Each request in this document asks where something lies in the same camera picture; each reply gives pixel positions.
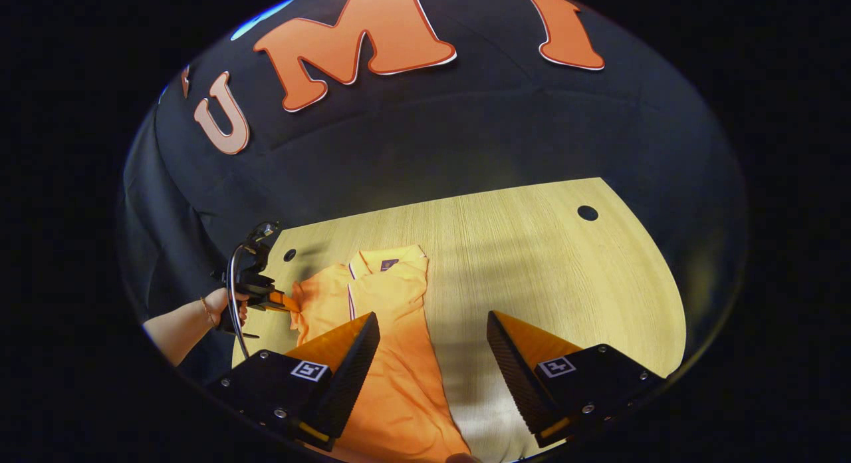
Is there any orange T-shirt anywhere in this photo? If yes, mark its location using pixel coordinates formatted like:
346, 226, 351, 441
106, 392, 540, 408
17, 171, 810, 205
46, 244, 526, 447
289, 245, 473, 463

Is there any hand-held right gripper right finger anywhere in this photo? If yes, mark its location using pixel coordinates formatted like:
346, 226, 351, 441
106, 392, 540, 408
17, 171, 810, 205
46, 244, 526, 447
487, 310, 667, 449

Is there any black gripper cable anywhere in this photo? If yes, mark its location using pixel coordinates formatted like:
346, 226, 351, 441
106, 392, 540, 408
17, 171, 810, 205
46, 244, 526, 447
226, 243, 261, 359

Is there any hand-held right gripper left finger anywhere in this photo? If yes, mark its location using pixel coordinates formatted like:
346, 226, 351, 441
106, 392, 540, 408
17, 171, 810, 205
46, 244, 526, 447
206, 311, 381, 452

